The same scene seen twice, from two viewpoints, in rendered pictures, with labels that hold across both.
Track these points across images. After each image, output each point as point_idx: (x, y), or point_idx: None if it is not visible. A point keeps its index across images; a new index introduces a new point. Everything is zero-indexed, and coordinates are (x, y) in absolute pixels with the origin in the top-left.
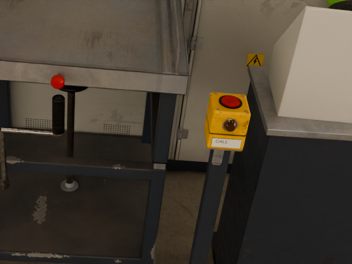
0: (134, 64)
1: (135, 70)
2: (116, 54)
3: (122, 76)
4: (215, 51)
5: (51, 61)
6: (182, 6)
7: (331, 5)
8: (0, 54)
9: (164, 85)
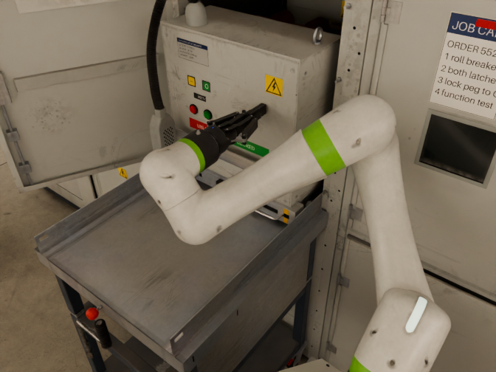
0: (153, 325)
1: (145, 334)
2: (153, 305)
3: (138, 333)
4: (360, 296)
5: (98, 292)
6: (333, 243)
7: (348, 369)
8: (75, 269)
9: (167, 358)
